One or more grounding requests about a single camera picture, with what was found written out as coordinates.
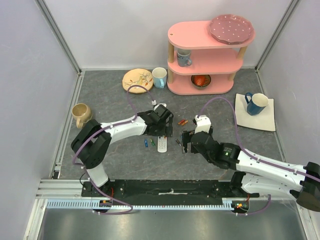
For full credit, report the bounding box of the light blue mug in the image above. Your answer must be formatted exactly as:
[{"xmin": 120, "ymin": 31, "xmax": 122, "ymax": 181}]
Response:
[{"xmin": 152, "ymin": 67, "xmax": 167, "ymax": 89}]

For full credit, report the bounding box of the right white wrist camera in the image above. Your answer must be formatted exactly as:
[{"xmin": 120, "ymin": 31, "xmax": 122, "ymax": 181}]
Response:
[{"xmin": 194, "ymin": 115, "xmax": 211, "ymax": 134}]

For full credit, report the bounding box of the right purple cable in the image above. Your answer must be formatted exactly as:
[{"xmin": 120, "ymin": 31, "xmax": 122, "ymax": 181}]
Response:
[{"xmin": 199, "ymin": 96, "xmax": 320, "ymax": 217}]

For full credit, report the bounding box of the patterned dark bowl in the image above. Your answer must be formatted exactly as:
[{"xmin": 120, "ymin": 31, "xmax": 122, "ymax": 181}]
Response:
[{"xmin": 191, "ymin": 74, "xmax": 211, "ymax": 89}]

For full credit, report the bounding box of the beige ceramic mug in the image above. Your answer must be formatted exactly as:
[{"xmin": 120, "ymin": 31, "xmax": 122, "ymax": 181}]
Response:
[{"xmin": 71, "ymin": 103, "xmax": 93, "ymax": 129}]

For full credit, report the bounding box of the pink polka dot plate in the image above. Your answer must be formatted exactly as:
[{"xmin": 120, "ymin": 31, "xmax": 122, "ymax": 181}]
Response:
[{"xmin": 208, "ymin": 14, "xmax": 254, "ymax": 45}]

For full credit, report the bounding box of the orange cup in bowl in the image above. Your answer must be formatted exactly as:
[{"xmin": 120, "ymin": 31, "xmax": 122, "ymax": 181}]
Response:
[{"xmin": 193, "ymin": 75, "xmax": 210, "ymax": 87}]

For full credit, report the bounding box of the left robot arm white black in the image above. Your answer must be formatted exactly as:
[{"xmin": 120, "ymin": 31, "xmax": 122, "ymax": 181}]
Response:
[{"xmin": 70, "ymin": 104, "xmax": 174, "ymax": 197}]

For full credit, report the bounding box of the grey mug on shelf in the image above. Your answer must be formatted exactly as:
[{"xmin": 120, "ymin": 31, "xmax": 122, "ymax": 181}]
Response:
[{"xmin": 176, "ymin": 48, "xmax": 192, "ymax": 67}]

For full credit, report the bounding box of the pink three-tier shelf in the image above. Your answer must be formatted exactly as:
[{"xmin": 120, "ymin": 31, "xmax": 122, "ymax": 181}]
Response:
[{"xmin": 167, "ymin": 20, "xmax": 256, "ymax": 95}]

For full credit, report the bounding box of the dark blue mug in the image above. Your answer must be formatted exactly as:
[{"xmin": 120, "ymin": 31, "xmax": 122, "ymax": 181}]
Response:
[{"xmin": 244, "ymin": 92, "xmax": 269, "ymax": 116}]

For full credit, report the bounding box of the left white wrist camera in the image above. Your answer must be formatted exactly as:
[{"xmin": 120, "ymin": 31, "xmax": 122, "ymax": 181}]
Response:
[{"xmin": 151, "ymin": 100, "xmax": 167, "ymax": 110}]

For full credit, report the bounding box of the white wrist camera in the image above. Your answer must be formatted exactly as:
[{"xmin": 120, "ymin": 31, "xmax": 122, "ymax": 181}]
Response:
[
  {"xmin": 151, "ymin": 100, "xmax": 167, "ymax": 110},
  {"xmin": 194, "ymin": 115, "xmax": 211, "ymax": 134}
]

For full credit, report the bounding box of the yellow floral plate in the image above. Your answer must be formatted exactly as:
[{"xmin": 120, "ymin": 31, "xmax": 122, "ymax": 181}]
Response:
[{"xmin": 122, "ymin": 68, "xmax": 154, "ymax": 91}]

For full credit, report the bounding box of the white square plate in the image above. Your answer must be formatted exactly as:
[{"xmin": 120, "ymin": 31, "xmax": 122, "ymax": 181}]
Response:
[{"xmin": 235, "ymin": 93, "xmax": 276, "ymax": 132}]

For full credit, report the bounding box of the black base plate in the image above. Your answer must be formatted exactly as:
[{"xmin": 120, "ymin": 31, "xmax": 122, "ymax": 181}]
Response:
[{"xmin": 82, "ymin": 178, "xmax": 261, "ymax": 206}]

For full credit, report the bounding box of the white slotted cable duct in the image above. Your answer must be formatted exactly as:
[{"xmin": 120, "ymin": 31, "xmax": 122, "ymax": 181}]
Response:
[{"xmin": 46, "ymin": 198, "xmax": 245, "ymax": 211}]

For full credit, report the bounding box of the white remote control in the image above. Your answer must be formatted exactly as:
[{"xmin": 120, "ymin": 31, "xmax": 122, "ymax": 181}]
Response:
[{"xmin": 157, "ymin": 136, "xmax": 168, "ymax": 153}]

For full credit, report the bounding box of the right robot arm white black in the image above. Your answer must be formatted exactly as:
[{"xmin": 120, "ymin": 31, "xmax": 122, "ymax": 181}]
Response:
[{"xmin": 182, "ymin": 128, "xmax": 320, "ymax": 212}]

